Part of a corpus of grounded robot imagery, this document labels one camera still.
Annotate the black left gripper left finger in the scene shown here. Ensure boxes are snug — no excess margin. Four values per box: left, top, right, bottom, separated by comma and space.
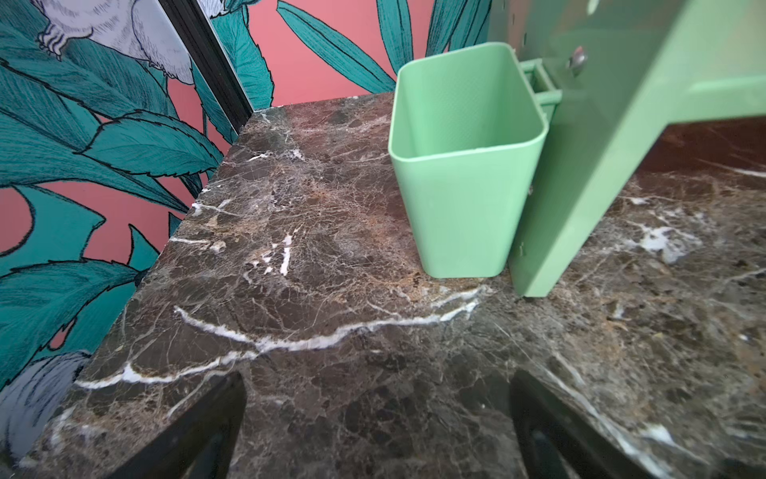
110, 371, 247, 478

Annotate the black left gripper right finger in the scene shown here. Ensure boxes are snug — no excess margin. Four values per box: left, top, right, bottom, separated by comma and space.
510, 369, 651, 478

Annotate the green two-tier shelf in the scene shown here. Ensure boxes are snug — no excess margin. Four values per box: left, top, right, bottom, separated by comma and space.
490, 1, 765, 297

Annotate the green plastic side bin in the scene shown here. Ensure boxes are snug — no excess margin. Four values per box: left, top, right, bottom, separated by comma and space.
388, 42, 550, 279

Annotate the black left corner post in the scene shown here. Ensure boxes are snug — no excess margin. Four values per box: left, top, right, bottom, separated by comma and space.
159, 0, 253, 133

